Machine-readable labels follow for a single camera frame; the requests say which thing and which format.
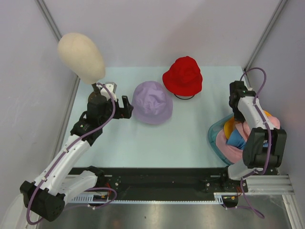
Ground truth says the lilac bucket hat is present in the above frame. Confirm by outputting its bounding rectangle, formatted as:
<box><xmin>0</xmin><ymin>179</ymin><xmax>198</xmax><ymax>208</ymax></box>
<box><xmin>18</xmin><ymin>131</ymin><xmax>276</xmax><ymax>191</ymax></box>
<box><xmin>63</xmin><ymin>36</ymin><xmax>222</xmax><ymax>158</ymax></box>
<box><xmin>132</xmin><ymin>81</ymin><xmax>173</xmax><ymax>125</ymax></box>

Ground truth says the pink bucket hat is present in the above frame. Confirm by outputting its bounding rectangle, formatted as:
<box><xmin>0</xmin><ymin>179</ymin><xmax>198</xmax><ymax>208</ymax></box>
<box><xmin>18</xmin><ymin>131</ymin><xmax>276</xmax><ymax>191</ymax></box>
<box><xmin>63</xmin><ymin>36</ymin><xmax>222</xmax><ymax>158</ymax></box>
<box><xmin>235</xmin><ymin>111</ymin><xmax>280</xmax><ymax>141</ymax></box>

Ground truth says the red bucket hat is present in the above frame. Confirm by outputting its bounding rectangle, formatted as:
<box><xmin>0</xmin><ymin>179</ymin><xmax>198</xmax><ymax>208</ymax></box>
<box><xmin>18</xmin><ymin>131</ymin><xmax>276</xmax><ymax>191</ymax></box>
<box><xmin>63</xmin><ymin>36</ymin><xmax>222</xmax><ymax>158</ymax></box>
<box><xmin>163</xmin><ymin>56</ymin><xmax>203</xmax><ymax>97</ymax></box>

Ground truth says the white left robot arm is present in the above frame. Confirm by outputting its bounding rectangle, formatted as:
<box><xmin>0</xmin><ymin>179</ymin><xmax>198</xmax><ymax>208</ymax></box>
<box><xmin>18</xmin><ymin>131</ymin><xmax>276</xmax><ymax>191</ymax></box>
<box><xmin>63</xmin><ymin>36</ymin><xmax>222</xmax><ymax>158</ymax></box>
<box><xmin>20</xmin><ymin>95</ymin><xmax>133</xmax><ymax>225</ymax></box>

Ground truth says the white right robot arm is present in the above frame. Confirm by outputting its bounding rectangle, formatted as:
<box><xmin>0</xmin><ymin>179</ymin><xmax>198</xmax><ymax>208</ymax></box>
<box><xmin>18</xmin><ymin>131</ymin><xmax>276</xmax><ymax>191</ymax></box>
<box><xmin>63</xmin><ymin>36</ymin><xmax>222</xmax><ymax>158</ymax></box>
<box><xmin>220</xmin><ymin>81</ymin><xmax>287</xmax><ymax>191</ymax></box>

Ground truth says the brown wooden stand base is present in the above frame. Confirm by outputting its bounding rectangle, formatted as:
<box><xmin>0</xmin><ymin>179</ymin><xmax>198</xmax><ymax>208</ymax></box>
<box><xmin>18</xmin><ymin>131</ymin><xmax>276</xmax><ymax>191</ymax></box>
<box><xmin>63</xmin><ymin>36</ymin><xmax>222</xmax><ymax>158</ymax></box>
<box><xmin>88</xmin><ymin>83</ymin><xmax>104</xmax><ymax>104</ymax></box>

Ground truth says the yellow hat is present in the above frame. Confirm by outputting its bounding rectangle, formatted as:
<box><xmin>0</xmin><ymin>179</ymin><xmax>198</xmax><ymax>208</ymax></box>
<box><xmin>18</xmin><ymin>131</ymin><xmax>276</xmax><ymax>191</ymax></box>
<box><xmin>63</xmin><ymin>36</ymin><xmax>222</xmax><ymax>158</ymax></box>
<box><xmin>224</xmin><ymin>111</ymin><xmax>272</xmax><ymax>141</ymax></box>

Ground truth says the teal plastic basket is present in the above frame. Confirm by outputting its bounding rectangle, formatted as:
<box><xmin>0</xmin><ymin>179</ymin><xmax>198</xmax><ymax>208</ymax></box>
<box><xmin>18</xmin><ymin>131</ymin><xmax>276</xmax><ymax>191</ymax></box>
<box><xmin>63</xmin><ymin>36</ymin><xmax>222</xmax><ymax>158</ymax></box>
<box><xmin>208</xmin><ymin>114</ymin><xmax>234</xmax><ymax>165</ymax></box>

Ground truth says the blue hat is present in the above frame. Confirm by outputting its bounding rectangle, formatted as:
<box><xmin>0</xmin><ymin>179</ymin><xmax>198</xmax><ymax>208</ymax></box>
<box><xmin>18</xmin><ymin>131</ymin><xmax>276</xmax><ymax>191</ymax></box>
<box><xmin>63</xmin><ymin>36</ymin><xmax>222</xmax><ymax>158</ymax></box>
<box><xmin>226</xmin><ymin>129</ymin><xmax>248</xmax><ymax>150</ymax></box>

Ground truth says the beige mannequin head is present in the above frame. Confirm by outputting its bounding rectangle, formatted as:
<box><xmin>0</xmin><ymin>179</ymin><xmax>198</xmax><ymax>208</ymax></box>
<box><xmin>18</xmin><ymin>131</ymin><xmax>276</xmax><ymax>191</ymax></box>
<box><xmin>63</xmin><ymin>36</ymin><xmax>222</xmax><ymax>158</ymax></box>
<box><xmin>57</xmin><ymin>32</ymin><xmax>105</xmax><ymax>84</ymax></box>

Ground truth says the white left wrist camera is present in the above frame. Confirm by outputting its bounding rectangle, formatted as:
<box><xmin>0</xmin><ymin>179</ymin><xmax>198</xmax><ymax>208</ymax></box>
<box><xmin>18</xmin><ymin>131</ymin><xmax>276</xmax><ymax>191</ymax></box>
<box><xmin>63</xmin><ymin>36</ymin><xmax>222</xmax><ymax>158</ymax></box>
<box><xmin>98</xmin><ymin>82</ymin><xmax>117</xmax><ymax>102</ymax></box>

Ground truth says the black wire hat stand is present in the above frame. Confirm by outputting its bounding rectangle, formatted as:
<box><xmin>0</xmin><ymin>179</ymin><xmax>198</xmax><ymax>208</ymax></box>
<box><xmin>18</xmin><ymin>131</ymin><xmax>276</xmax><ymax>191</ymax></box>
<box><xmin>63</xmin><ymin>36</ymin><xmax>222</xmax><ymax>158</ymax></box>
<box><xmin>174</xmin><ymin>94</ymin><xmax>194</xmax><ymax>100</ymax></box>

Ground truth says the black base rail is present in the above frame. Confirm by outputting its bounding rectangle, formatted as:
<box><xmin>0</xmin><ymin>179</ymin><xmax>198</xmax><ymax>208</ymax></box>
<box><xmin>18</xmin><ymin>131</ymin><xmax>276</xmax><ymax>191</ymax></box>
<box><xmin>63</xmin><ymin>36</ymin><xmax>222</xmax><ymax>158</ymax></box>
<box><xmin>64</xmin><ymin>167</ymin><xmax>278</xmax><ymax>203</ymax></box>

